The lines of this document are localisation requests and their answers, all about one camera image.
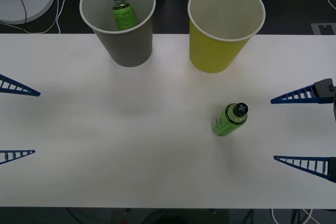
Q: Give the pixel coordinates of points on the grey plastic bin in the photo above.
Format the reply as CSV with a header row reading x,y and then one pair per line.
x,y
131,48

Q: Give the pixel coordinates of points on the grey floor plate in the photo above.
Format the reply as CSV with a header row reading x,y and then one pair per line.
x,y
325,28

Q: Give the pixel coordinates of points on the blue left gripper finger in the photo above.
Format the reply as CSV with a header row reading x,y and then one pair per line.
x,y
31,152
35,93

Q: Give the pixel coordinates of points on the green bottle taped black cap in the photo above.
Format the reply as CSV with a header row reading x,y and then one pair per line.
x,y
225,121

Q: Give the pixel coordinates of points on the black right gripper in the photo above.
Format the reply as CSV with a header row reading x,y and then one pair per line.
x,y
335,108

